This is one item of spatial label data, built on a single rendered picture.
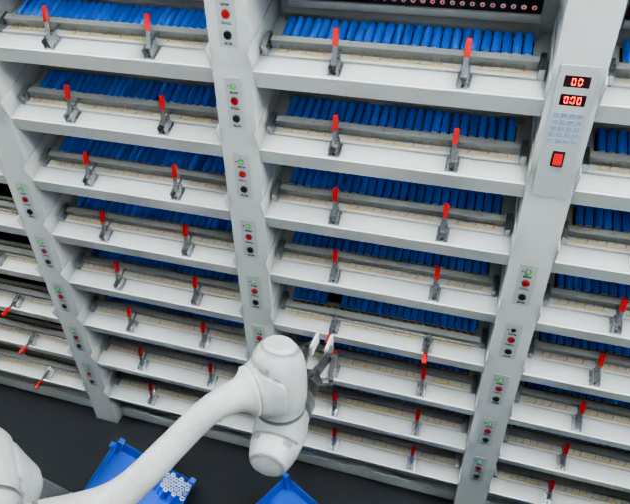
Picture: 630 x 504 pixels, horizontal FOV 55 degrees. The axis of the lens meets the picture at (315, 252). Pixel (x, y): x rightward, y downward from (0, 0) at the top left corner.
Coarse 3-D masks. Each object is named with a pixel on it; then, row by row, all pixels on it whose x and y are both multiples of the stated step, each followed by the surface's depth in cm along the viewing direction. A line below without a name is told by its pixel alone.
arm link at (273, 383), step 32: (256, 352) 115; (288, 352) 114; (224, 384) 115; (256, 384) 113; (288, 384) 114; (192, 416) 111; (224, 416) 113; (256, 416) 116; (288, 416) 118; (160, 448) 111; (128, 480) 110; (160, 480) 112
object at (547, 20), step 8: (200, 0) 145; (280, 0) 139; (544, 0) 124; (552, 0) 123; (320, 8) 138; (544, 8) 124; (552, 8) 124; (440, 16) 131; (544, 16) 125; (552, 16) 125; (624, 16) 121; (544, 24) 126; (552, 24) 126; (544, 32) 127
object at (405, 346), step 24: (288, 288) 182; (288, 312) 178; (312, 336) 176; (336, 336) 172; (360, 336) 171; (384, 336) 170; (480, 336) 166; (432, 360) 168; (456, 360) 164; (480, 360) 163
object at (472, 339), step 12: (288, 300) 177; (312, 312) 175; (324, 312) 173; (336, 312) 173; (348, 312) 172; (360, 324) 171; (384, 324) 169; (396, 324) 169; (408, 324) 168; (408, 336) 168; (444, 336) 166; (456, 336) 165; (468, 336) 164; (468, 348) 164
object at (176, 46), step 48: (0, 0) 149; (48, 0) 150; (96, 0) 148; (144, 0) 144; (192, 0) 142; (0, 48) 146; (48, 48) 143; (96, 48) 141; (144, 48) 136; (192, 48) 136
